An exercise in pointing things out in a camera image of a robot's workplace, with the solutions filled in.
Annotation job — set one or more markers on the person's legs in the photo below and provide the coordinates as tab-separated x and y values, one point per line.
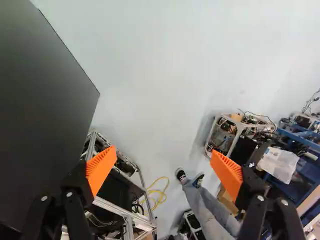
200	200

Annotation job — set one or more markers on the blue metal shelf rack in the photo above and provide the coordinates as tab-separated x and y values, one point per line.
300	192

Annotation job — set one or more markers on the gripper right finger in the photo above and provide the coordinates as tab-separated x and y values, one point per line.
227	172

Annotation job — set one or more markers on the metal frame cart with electronics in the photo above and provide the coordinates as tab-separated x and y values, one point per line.
225	132

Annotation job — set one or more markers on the white plastic bag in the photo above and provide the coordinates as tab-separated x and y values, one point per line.
280	160

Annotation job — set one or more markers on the brown cardboard box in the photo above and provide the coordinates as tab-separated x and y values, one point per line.
225	197

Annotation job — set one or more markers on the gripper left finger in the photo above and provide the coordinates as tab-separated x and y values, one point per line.
101	165

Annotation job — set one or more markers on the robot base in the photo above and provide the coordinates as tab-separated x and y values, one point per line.
117	190

